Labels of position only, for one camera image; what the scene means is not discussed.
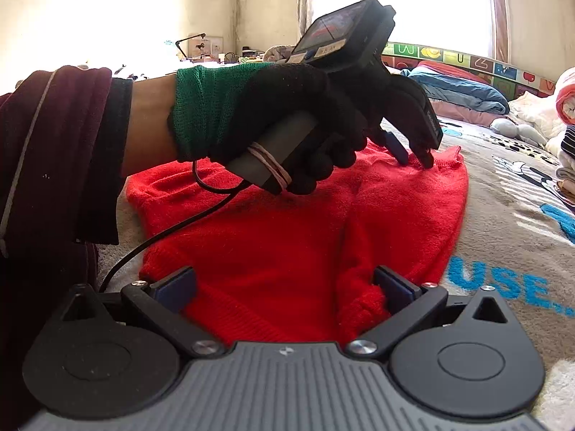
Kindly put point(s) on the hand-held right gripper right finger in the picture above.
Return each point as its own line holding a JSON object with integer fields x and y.
{"x": 395, "y": 287}

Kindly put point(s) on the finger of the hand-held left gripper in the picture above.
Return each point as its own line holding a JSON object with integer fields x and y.
{"x": 422, "y": 125}
{"x": 397, "y": 146}

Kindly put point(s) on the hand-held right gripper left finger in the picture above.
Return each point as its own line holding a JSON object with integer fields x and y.
{"x": 179, "y": 285}

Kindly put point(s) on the red sweater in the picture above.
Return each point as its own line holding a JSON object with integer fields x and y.
{"x": 292, "y": 242}

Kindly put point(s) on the person's left hand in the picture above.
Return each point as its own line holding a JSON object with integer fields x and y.
{"x": 269, "y": 94}

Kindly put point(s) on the pink floral quilt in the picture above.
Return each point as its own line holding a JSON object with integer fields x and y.
{"x": 453, "y": 113}

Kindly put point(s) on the sheer curtain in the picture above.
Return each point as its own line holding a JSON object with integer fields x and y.
{"x": 305, "y": 0}

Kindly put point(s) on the blue folded blanket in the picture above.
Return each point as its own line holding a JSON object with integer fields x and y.
{"x": 467, "y": 92}

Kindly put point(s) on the wooden framed window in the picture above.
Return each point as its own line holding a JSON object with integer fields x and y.
{"x": 404, "y": 9}

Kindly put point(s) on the purple cloth pile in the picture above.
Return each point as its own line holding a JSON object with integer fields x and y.
{"x": 278, "y": 54}

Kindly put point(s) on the alphabet foam board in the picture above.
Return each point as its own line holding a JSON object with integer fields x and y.
{"x": 471, "y": 60}

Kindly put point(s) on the grey plush toy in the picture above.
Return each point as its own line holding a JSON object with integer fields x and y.
{"x": 516, "y": 130}

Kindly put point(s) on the white quilted blanket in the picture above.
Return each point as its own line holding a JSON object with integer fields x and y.
{"x": 539, "y": 107}

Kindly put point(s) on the cartoon printed blanket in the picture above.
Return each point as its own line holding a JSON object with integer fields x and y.
{"x": 503, "y": 215}

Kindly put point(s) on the pink rubber band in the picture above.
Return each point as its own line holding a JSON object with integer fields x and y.
{"x": 274, "y": 165}

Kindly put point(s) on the cluttered desk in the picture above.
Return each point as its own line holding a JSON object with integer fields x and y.
{"x": 215, "y": 60}

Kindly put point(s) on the orange quilt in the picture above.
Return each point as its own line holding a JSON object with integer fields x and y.
{"x": 567, "y": 94}

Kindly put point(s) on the black desk lamp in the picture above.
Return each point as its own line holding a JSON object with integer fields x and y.
{"x": 192, "y": 37}

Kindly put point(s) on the beige folded garment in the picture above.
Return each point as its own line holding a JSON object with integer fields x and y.
{"x": 567, "y": 175}

